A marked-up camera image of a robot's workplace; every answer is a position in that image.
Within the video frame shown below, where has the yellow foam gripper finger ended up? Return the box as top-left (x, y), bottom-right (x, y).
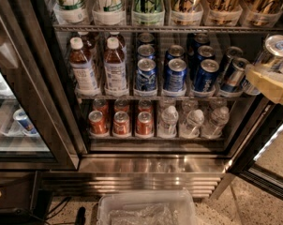
top-left (246, 65), bottom-right (283, 105)

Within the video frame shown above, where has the silver blue redbull can front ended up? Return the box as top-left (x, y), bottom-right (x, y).
top-left (241, 34), bottom-right (283, 97)

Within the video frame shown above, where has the redbull can second row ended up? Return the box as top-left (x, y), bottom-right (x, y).
top-left (220, 57), bottom-right (249, 93)

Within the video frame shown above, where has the redbull can back row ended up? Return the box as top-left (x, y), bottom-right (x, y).
top-left (219, 46), bottom-right (244, 76)

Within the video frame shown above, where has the blue pepsi can front right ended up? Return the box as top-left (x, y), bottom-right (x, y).
top-left (193, 59), bottom-right (219, 92)

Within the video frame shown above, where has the blue pepsi can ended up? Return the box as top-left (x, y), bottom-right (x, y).
top-left (193, 59), bottom-right (219, 92)
top-left (163, 58), bottom-right (187, 92)
top-left (190, 45), bottom-right (216, 77)
top-left (186, 33), bottom-right (210, 55)
top-left (164, 44), bottom-right (185, 63)

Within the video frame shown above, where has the gold tall can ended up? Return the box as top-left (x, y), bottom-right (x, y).
top-left (239, 0), bottom-right (283, 27)
top-left (205, 0), bottom-right (245, 26)
top-left (171, 0), bottom-right (201, 25)

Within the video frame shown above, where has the blue pepsi can back right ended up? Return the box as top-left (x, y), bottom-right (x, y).
top-left (186, 33), bottom-right (210, 55)

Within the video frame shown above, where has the water bottle front middle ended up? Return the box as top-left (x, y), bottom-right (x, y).
top-left (179, 110), bottom-right (204, 139)

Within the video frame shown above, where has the blue pepsi can front middle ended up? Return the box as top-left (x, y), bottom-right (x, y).
top-left (163, 58), bottom-right (187, 92)

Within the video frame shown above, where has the blue pepsi can back middle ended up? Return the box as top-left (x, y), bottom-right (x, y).
top-left (164, 44), bottom-right (185, 63)

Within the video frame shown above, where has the stainless steel fridge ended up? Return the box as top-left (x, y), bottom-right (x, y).
top-left (31, 0), bottom-right (283, 200)

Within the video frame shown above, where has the blue patterned can front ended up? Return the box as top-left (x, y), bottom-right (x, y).
top-left (136, 58), bottom-right (156, 91)

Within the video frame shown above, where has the blue patterned can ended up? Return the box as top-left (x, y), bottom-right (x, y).
top-left (138, 32), bottom-right (156, 46)
top-left (136, 58), bottom-right (156, 91)
top-left (137, 44), bottom-right (156, 60)

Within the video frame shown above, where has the orange soda can back right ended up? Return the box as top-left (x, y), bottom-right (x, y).
top-left (138, 99), bottom-right (153, 113)

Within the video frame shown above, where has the orange soda can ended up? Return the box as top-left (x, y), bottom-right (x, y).
top-left (88, 111), bottom-right (108, 134)
top-left (113, 112), bottom-right (130, 135)
top-left (136, 112), bottom-right (153, 135)
top-left (138, 99), bottom-right (153, 113)
top-left (93, 98), bottom-right (109, 117)
top-left (113, 99), bottom-right (129, 113)

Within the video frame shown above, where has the orange soda can front right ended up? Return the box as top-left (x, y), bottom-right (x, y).
top-left (136, 112), bottom-right (153, 135)

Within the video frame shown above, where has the blue patterned can back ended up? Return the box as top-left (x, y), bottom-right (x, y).
top-left (138, 32), bottom-right (156, 46)

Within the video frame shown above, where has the green tall can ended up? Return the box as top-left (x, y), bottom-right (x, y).
top-left (133, 0), bottom-right (164, 25)

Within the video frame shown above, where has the orange soda can back middle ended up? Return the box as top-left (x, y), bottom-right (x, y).
top-left (113, 99), bottom-right (129, 113)

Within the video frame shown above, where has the orange soda can front middle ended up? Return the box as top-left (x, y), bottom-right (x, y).
top-left (113, 112), bottom-right (130, 135)

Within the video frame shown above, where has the orange soda can back left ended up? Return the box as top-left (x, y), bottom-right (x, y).
top-left (93, 98), bottom-right (109, 117)

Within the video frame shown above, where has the white tall can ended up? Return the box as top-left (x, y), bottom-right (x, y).
top-left (56, 0), bottom-right (86, 23)
top-left (93, 0), bottom-right (124, 25)

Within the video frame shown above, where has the orange soda can front left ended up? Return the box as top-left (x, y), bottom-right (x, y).
top-left (88, 111), bottom-right (108, 134)

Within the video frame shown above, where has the white tall can left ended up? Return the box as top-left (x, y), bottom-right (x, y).
top-left (56, 0), bottom-right (86, 23)

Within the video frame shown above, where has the glass fridge door left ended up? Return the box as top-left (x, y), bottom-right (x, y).
top-left (0, 0), bottom-right (84, 172)

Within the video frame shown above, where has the blue white can behind glass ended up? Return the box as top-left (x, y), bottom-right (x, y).
top-left (13, 109), bottom-right (37, 135)

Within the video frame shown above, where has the water bottle front right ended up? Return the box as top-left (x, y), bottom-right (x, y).
top-left (201, 106), bottom-right (230, 139)

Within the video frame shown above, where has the clear plastic bin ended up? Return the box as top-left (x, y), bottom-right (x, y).
top-left (97, 189), bottom-right (198, 225)

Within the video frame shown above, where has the tea bottle back right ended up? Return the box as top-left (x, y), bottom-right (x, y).
top-left (110, 32), bottom-right (127, 54)

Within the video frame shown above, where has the tea bottle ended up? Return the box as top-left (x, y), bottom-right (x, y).
top-left (104, 37), bottom-right (127, 91)
top-left (69, 37), bottom-right (98, 91)
top-left (110, 32), bottom-right (127, 54)
top-left (78, 32), bottom-right (96, 53)

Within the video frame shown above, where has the tea bottle front right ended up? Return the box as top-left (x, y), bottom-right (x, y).
top-left (104, 37), bottom-right (127, 91)

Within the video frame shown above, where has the tea bottle front left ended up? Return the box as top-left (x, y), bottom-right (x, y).
top-left (69, 37), bottom-right (98, 91)

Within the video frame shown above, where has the tea bottle back left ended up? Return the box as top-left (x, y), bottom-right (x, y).
top-left (78, 32), bottom-right (96, 53)

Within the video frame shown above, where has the black cable on floor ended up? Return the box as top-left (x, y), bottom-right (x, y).
top-left (44, 196), bottom-right (73, 225)

